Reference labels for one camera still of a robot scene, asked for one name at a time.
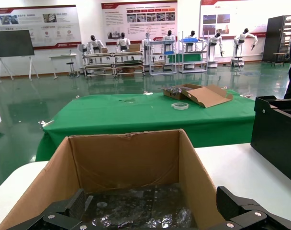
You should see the poster with red arrow row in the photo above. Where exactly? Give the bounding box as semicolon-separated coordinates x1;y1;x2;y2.
101;0;179;46

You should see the black stool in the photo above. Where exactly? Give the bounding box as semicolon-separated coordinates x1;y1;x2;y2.
66;61;76;78

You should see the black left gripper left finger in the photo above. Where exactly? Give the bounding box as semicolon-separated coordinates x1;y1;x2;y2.
6;188;105;230

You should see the small white table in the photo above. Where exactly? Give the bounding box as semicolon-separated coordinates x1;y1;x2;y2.
49;53;79;80

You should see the clear plastic scrap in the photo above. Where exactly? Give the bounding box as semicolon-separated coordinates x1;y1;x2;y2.
118;97;138;105

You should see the white screen stand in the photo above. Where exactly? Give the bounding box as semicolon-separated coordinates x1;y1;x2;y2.
0;56;40;83

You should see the white tape roll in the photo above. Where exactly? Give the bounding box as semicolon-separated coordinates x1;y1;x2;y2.
172;102;190;111

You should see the green cloth covered table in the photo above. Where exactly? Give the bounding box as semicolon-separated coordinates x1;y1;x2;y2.
35;89;256;162

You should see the black slotted plastic container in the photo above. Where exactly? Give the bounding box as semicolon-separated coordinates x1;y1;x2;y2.
250;95;291;187

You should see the flat open cardboard carton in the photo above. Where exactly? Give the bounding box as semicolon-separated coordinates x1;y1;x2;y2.
162;83;234;109

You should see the black display screen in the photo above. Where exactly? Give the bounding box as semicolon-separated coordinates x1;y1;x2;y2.
0;30;35;58

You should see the small brown table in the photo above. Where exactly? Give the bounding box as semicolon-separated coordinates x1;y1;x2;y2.
271;52;287;68

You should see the silvery packets heap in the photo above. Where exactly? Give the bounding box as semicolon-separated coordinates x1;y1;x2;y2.
163;85;193;96

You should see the white metal shelf rack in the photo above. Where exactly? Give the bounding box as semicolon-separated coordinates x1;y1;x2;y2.
178;37;208;74
149;40;178;76

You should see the graphics card with silver bracket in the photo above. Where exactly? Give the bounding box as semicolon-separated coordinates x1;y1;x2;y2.
88;185;184;226

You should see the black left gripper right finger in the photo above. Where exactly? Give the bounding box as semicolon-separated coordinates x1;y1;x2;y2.
207;185;291;230

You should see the roller conveyor rack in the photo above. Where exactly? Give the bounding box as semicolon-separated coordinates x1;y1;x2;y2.
82;51;115;78
113;50;145;77

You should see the translucent grey antistatic bag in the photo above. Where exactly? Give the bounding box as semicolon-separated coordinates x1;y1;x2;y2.
82;183;199;230

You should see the brown open cardboard box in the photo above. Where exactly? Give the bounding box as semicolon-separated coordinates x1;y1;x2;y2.
0;128;226;230

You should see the poster with building photos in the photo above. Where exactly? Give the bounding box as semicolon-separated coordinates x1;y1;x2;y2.
199;0;291;39

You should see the poster with photos and icons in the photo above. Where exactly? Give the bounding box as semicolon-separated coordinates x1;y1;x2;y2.
0;4;83;50

